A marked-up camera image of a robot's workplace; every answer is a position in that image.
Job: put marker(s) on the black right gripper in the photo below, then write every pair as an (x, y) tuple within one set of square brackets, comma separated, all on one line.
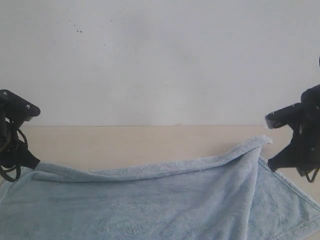
[(304, 150)]

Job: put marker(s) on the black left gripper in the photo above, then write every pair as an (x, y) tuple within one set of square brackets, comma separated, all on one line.
[(14, 151)]

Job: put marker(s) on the light blue fluffy towel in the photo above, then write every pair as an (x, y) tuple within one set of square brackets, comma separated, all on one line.
[(233, 196)]

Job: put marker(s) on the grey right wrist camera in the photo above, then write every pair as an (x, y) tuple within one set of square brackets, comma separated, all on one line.
[(288, 115)]

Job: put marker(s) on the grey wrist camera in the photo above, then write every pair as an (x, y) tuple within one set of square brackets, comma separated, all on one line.
[(288, 115), (16, 108)]

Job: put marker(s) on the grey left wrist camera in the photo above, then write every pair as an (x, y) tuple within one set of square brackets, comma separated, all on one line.
[(16, 108)]

